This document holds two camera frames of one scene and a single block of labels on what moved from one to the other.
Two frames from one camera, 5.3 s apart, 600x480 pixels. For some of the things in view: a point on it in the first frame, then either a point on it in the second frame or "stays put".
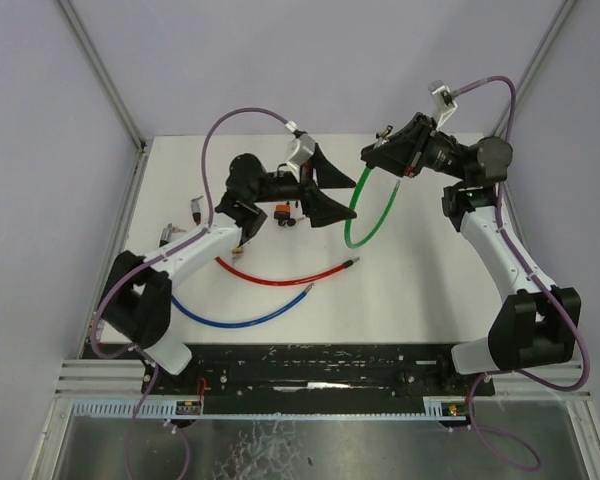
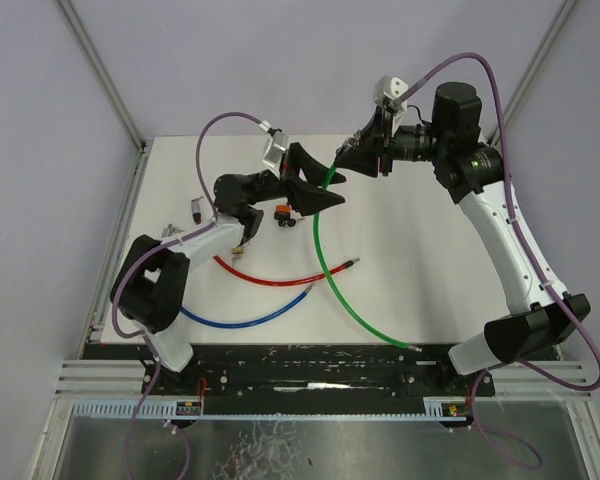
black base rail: (215, 369) stays put
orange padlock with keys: (282, 214) stays put
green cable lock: (373, 233) -> (336, 317)
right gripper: (406, 152) -> (372, 143)
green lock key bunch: (167, 233) stays put
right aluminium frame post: (535, 64) stays put
